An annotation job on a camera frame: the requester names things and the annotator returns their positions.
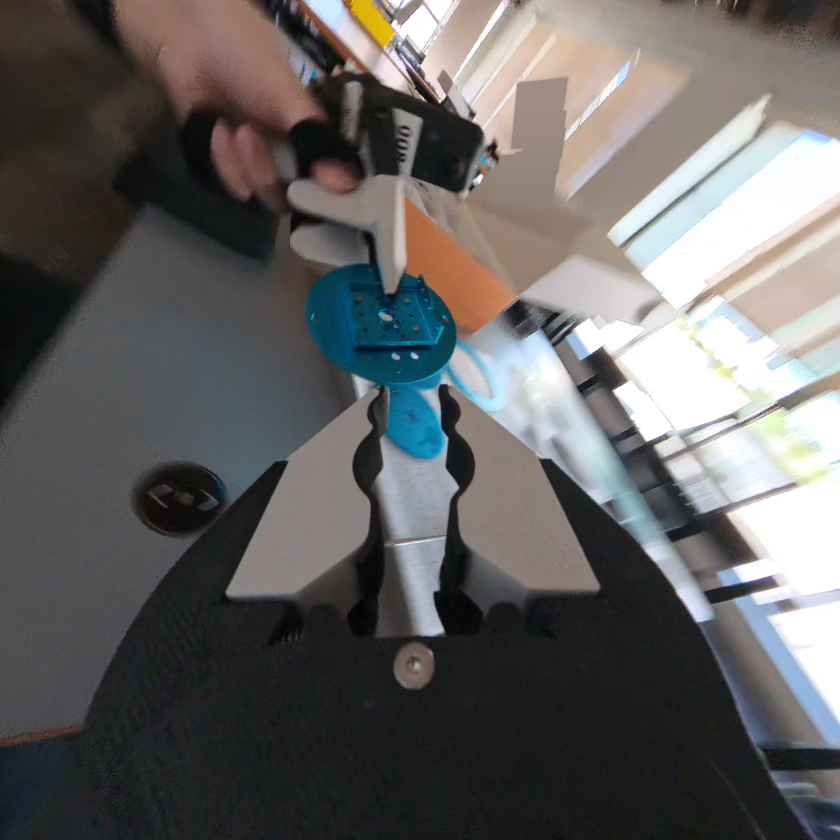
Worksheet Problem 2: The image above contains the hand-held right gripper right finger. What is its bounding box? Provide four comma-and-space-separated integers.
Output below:
438, 385, 602, 634

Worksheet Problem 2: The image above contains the grey desk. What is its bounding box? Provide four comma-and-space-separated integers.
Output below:
0, 203, 395, 742

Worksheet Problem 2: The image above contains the round black desk control button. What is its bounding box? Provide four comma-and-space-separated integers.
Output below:
131, 461, 227, 539

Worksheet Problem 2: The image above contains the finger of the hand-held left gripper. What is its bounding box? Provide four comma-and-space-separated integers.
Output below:
287, 176, 409, 296
290, 222, 376, 265

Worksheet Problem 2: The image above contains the blue round plate rectangular slot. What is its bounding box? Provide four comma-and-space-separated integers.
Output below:
387, 387, 448, 460

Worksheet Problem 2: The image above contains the blue square perforated bracket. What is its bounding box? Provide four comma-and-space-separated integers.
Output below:
351, 274, 447, 352

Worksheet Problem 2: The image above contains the small blue round plate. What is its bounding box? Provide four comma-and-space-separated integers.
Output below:
305, 262, 458, 388

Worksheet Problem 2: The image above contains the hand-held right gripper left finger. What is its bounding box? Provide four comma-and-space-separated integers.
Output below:
226, 386, 389, 634

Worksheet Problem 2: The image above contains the person's left hand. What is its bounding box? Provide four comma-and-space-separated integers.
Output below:
115, 0, 362, 212

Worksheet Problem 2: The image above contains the orange box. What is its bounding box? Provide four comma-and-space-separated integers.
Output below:
403, 197, 519, 332

